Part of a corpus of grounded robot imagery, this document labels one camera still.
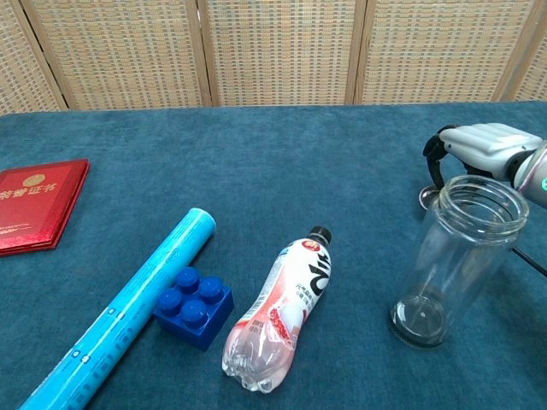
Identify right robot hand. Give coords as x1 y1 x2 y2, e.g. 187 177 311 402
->
422 123 544 191

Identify metal strainer lid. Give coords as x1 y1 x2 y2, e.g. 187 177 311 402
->
418 184 442 211

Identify clear glass jar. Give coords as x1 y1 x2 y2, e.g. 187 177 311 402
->
388 173 531 351

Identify blue table mat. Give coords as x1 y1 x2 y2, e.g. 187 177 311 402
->
0 100 547 410

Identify bamboo folding screen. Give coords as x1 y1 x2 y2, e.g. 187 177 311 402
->
0 0 547 116

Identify pink white drink bottle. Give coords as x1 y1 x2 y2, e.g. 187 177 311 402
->
221 225 334 395

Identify blue building block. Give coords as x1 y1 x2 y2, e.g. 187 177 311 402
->
152 266 235 353

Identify light blue tube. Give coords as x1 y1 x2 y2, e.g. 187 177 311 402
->
18 207 217 410

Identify red certificate book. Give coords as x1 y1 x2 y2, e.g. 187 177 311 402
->
0 158 91 258

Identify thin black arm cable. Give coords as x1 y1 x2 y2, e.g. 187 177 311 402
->
511 245 547 277

